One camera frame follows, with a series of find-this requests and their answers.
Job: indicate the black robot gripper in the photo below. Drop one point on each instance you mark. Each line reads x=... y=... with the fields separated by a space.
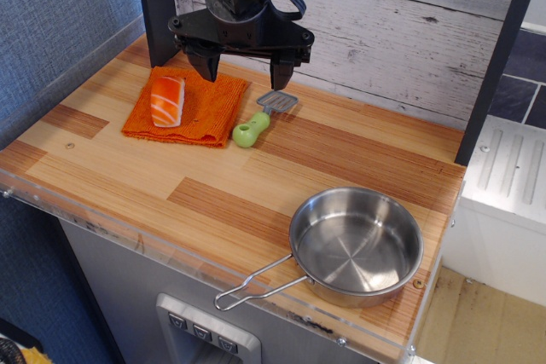
x=261 y=31

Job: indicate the stainless steel tea pan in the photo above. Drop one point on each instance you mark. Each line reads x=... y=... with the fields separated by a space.
x=355 y=248

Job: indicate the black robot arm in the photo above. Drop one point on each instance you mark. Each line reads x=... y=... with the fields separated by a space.
x=266 y=29

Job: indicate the orange folded cloth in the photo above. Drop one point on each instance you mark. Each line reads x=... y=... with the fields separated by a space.
x=209 y=110

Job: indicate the toy salmon sushi piece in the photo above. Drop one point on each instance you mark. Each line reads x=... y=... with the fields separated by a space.
x=167 y=101

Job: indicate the silver toy fridge cabinet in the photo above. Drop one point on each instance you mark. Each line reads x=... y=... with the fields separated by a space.
x=126 y=283

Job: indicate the grey dispenser button panel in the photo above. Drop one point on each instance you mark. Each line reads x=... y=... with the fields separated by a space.
x=195 y=336

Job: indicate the white toy sink unit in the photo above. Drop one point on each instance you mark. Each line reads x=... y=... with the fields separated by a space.
x=497 y=233

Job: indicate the green handled toy spatula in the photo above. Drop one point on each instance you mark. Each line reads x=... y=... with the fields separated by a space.
x=245 y=135

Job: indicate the dark left frame post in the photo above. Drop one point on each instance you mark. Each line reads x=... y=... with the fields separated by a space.
x=156 y=15

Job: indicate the dark frame post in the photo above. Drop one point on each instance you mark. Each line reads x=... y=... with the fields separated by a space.
x=505 y=42
x=156 y=15

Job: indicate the dark right frame post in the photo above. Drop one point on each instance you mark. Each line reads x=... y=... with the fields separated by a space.
x=505 y=42

